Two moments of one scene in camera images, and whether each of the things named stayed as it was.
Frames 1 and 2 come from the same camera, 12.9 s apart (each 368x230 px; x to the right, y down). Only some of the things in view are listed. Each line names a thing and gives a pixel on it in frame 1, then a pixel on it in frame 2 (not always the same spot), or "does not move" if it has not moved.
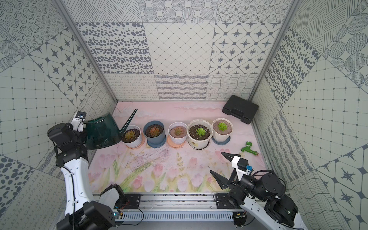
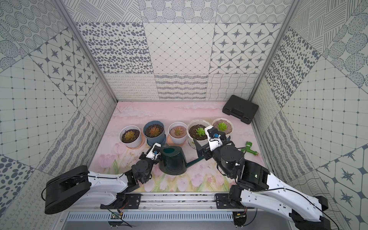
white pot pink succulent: (177, 132) does not move
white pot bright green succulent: (222, 129) does not move
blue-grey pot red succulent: (155, 133) does not move
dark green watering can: (101, 130) to (172, 160)
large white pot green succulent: (199, 132) does not move
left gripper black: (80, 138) to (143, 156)
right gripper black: (223, 182) to (200, 149)
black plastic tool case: (240, 108) does not move
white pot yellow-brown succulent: (132, 137) does not move
